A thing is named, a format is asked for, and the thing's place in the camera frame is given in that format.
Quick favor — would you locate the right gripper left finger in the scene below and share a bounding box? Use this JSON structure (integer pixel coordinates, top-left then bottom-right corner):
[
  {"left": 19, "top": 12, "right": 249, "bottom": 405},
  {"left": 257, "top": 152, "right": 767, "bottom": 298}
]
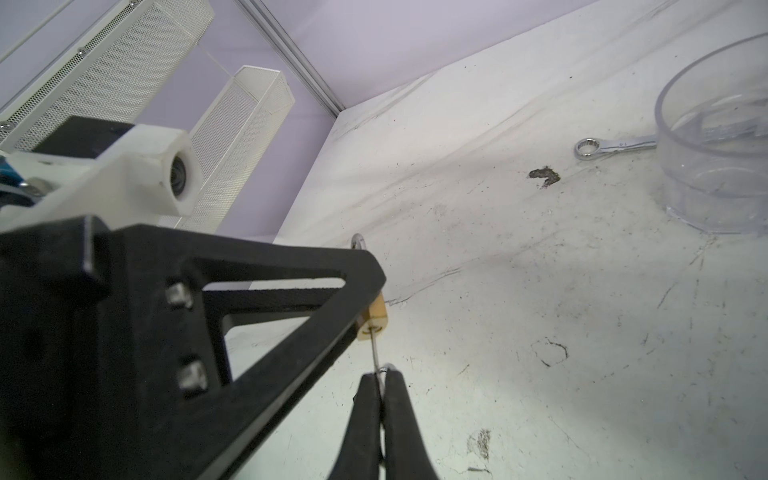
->
[{"left": 328, "top": 373, "right": 382, "bottom": 480}]

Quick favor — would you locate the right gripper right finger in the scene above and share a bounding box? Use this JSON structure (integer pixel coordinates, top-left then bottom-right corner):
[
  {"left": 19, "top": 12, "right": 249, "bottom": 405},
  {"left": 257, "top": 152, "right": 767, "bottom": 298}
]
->
[{"left": 382, "top": 367, "right": 438, "bottom": 480}]

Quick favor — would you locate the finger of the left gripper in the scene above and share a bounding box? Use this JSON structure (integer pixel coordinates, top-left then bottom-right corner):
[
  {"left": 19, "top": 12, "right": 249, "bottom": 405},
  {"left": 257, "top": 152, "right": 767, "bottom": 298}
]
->
[{"left": 107, "top": 226, "right": 385, "bottom": 479}]

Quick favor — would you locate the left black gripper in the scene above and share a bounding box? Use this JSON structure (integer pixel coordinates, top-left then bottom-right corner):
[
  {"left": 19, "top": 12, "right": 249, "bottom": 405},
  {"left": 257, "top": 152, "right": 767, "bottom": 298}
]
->
[{"left": 1, "top": 217, "right": 180, "bottom": 479}]

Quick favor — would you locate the small brass padlock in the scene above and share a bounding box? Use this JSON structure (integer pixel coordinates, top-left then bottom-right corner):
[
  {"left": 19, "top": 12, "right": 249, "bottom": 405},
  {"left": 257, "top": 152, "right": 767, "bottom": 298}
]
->
[{"left": 350, "top": 232, "right": 389, "bottom": 342}]

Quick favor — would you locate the small silver key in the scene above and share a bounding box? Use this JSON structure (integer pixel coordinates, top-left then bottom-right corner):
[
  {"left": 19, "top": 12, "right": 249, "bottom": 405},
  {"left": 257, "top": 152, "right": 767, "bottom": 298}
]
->
[{"left": 368, "top": 326, "right": 397, "bottom": 399}]

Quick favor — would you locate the white two-tier mesh shelf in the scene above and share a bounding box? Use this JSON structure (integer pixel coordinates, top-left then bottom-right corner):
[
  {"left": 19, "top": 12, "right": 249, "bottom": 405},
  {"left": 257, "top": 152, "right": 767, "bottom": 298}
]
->
[{"left": 1, "top": 1, "right": 295, "bottom": 233}]

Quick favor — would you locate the small silver wrench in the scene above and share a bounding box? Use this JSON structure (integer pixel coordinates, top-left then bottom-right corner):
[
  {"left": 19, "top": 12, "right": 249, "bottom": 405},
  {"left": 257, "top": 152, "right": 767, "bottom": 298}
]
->
[{"left": 573, "top": 135, "right": 657, "bottom": 161}]

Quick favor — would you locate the clear plastic cup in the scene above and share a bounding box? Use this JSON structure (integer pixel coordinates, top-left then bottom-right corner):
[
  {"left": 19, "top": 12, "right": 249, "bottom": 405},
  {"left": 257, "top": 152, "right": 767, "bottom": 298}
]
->
[{"left": 655, "top": 34, "right": 767, "bottom": 234}]

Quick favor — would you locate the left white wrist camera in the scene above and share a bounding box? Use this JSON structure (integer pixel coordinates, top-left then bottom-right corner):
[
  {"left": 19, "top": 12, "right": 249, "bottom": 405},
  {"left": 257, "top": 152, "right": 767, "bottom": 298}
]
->
[{"left": 1, "top": 116, "right": 203, "bottom": 231}]

